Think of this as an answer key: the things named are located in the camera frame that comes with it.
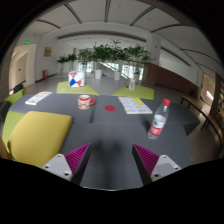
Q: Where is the group of potted plants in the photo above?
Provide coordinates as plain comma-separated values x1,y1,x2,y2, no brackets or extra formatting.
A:
56,39,152,82

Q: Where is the flat round red coaster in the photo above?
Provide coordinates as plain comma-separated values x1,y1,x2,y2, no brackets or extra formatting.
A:
104,104,117,112

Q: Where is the white cube with coloured triangles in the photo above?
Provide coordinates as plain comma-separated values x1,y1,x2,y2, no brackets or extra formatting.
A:
68,70,86,89

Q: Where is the red-capped clear water bottle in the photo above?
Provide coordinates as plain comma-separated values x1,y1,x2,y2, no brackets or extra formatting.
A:
147,98,172,141

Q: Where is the white printed booklet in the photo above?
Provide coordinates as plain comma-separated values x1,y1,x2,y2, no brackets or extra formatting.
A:
24,91,53,106

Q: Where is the yellow chair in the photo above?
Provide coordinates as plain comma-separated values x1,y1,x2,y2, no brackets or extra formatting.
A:
7,110,74,169

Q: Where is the black chair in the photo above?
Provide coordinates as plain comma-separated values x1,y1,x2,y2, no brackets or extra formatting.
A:
13,83,25,94

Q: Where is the printed sheet with yellow patches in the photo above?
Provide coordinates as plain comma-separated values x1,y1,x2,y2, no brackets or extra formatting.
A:
118,96,154,115

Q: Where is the green table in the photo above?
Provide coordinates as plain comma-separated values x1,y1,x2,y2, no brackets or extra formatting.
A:
111,85,155,101
56,81,100,97

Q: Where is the long wooden bench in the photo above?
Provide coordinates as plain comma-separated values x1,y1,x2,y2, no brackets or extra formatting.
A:
180,94,224,148

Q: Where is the brown framed wall picture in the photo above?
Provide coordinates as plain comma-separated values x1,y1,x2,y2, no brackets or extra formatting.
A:
43,46,53,58

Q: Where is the green chair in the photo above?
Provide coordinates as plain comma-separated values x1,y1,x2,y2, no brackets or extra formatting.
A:
3,88,26,105
1,110,27,153

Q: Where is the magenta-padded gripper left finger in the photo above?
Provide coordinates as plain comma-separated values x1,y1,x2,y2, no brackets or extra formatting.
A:
41,142,93,185

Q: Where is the wooden shelf unit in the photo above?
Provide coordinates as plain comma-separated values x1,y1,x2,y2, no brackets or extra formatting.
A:
213,74,224,118

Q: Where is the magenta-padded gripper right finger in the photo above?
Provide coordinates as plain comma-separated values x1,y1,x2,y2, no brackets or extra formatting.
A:
131,143,183,186

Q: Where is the red and white mug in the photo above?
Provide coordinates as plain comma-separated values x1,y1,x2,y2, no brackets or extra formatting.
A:
77,94,96,111

